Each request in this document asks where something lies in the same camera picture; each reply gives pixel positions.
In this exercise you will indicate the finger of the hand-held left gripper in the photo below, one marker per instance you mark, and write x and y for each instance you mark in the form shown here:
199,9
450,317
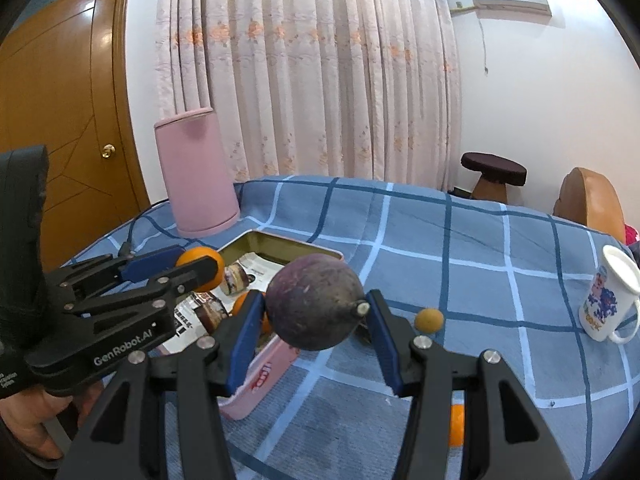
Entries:
150,292
150,262

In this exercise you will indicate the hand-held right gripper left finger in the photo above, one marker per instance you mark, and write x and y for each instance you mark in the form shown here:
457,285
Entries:
246,345

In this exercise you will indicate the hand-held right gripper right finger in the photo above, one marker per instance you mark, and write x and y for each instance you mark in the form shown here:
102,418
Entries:
386,345

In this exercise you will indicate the pink tin box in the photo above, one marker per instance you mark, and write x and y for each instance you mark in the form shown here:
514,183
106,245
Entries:
260,380

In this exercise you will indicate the orange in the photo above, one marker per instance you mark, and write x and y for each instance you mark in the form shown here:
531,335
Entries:
456,425
197,256
241,306

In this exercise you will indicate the purple passion fruit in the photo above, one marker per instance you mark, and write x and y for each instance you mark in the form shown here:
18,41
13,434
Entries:
312,305

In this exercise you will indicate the person's left hand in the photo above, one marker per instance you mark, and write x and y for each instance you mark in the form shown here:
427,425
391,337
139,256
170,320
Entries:
30,420

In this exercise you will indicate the small yellow round fruit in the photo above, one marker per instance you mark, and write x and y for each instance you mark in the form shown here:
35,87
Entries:
429,320

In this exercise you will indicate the small brown jar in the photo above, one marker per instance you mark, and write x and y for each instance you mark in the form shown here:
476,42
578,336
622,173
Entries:
235,279

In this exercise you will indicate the printed paper leaflet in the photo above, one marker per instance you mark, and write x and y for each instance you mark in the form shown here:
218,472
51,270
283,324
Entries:
260,271

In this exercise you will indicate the pink cylindrical appliance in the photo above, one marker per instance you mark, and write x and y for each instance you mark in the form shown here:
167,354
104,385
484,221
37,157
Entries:
197,175

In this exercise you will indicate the brass door knob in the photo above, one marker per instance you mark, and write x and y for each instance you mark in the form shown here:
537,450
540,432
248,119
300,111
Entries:
108,150

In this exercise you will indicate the blue checked blanket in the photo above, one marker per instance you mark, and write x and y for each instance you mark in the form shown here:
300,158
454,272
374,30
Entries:
475,260

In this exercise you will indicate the wooden door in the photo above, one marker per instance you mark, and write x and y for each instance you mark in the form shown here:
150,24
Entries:
65,85

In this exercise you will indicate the wooden stool with dark cushion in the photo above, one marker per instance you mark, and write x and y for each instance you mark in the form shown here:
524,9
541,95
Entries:
492,167

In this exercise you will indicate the white printed mug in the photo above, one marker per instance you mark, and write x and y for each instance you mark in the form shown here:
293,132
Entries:
607,300

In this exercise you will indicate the brown leather chair back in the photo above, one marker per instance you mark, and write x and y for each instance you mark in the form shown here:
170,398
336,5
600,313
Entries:
590,200

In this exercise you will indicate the pink floral curtain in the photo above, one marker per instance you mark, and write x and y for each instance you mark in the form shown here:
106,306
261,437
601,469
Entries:
310,70

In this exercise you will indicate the pink cloth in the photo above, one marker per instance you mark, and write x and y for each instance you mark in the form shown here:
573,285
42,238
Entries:
633,242

